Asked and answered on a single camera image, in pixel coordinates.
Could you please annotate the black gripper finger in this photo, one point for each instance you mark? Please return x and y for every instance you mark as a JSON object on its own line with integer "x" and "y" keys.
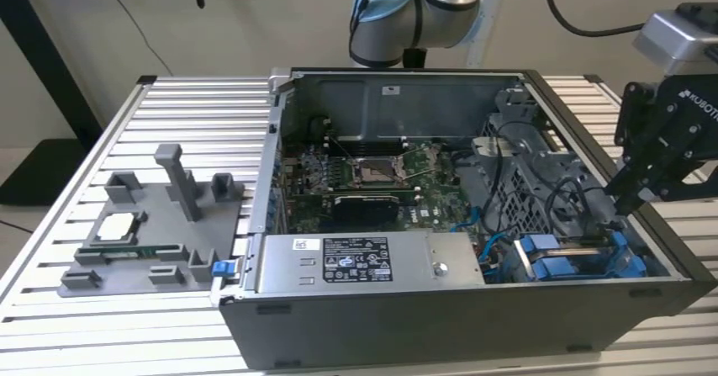
{"x": 690, "y": 191}
{"x": 636, "y": 115}

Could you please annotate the grey parts rack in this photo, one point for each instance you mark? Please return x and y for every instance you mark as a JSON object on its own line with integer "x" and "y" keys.
{"x": 162, "y": 224}

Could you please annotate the silver power supply unit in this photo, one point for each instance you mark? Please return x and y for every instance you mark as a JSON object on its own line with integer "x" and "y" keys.
{"x": 403, "y": 266}

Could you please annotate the green motherboard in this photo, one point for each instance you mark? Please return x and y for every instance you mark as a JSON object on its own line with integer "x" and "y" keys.
{"x": 437, "y": 208}

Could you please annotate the green RAM stick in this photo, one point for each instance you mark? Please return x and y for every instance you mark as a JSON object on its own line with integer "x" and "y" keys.
{"x": 150, "y": 250}

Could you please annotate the CPU socket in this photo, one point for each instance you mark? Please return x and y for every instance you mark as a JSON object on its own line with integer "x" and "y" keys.
{"x": 372, "y": 172}

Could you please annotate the silver CPU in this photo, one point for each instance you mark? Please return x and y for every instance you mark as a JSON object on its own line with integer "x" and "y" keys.
{"x": 116, "y": 226}

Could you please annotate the black flat base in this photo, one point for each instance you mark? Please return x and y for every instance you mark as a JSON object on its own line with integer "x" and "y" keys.
{"x": 41, "y": 170}

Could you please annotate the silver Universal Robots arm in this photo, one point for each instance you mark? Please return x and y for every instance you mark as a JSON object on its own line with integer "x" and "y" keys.
{"x": 392, "y": 27}

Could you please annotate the hard disk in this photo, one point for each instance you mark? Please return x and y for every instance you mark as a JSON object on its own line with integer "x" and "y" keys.
{"x": 621, "y": 258}

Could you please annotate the grey metal disk bay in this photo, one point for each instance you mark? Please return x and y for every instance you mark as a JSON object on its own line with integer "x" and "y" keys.
{"x": 521, "y": 191}

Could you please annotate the open black PC case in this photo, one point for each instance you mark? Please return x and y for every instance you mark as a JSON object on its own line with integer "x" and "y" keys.
{"x": 392, "y": 329}

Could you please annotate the blue case latch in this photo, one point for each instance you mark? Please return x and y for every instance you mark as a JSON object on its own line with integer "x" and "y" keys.
{"x": 222, "y": 268}

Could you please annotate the black upright post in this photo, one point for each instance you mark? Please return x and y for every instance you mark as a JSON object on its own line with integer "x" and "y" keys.
{"x": 50, "y": 56}

